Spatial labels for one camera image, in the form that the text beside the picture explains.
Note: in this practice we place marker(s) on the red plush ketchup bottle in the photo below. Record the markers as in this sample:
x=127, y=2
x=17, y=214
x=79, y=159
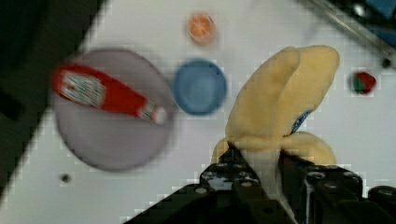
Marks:
x=86, y=86

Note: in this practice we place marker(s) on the red strawberry toy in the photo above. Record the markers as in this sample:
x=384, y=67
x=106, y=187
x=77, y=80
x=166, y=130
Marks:
x=363, y=83

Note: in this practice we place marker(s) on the orange slice toy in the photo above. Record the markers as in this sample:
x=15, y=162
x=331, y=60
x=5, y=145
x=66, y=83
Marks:
x=201, y=29

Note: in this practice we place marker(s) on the grey round plate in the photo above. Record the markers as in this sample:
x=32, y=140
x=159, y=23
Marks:
x=111, y=141

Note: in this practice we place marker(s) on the blue bowl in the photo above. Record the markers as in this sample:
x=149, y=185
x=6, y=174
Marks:
x=199, y=87

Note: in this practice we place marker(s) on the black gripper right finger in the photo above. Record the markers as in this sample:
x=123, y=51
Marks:
x=319, y=194

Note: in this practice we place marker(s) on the yellow plush banana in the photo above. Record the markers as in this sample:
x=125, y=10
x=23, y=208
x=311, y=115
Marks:
x=270, y=108

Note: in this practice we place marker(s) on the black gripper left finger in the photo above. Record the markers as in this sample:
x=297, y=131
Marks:
x=228, y=192

